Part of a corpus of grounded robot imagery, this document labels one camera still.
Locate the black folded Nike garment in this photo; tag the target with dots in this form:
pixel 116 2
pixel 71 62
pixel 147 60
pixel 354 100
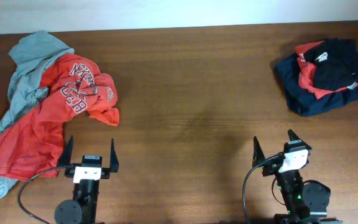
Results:
pixel 336 62

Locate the navy folded garment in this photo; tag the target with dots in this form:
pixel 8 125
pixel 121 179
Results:
pixel 300 100

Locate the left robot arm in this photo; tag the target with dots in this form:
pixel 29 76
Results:
pixel 81 209

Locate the grey t-shirt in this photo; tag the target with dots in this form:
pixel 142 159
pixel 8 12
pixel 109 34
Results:
pixel 33 55

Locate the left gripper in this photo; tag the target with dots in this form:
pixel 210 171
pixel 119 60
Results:
pixel 114 164

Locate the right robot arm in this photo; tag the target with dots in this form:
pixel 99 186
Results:
pixel 305 200

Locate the red folded garment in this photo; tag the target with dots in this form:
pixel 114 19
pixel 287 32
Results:
pixel 308 69

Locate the orange printed t-shirt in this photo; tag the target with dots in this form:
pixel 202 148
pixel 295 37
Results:
pixel 35 142

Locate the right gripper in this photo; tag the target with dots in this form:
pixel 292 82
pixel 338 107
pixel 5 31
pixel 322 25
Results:
pixel 259 155

